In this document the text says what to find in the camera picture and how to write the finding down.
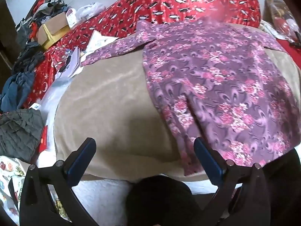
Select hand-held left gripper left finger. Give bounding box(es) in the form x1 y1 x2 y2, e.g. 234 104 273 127
19 137 97 226

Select white plastic bag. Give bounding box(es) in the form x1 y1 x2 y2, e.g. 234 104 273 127
76 2 105 20

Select blue cloth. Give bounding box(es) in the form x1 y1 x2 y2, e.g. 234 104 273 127
0 72 36 113

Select clear plastic bag with items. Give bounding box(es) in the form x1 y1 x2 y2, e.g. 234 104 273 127
265 0 301 40

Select person's dark pants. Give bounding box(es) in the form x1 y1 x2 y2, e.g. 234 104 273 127
126 149 301 226

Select cardboard box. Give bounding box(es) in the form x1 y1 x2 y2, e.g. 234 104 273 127
37 12 71 51

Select clear plastic sheet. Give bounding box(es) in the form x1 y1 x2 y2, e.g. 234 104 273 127
30 77 71 128

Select white cartoon printed cloth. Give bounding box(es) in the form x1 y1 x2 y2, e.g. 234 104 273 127
0 155 71 226

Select beige fleece blanket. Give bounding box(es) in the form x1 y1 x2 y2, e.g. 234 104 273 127
54 24 301 184

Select pile of dark clothes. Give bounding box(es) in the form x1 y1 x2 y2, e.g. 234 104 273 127
15 0 70 43

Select red printed blanket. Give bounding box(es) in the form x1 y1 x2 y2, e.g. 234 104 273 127
28 0 261 109

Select stack of white papers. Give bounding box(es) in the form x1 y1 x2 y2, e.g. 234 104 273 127
55 48 83 78

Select purple floral shirt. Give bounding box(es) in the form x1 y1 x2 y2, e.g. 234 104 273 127
81 20 301 177

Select dark grey cloth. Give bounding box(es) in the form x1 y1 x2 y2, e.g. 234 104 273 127
13 41 46 76

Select plain red cloth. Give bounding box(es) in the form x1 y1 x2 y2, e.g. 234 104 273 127
275 38 301 70

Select white fluffy sheet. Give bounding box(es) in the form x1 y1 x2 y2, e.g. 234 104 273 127
35 153 213 226

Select grey garment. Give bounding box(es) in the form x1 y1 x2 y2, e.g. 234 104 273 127
0 109 44 164

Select white paper sheet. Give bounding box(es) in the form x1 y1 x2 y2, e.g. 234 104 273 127
86 30 119 52

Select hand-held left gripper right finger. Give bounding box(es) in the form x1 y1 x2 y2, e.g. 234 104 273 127
193 137 280 226

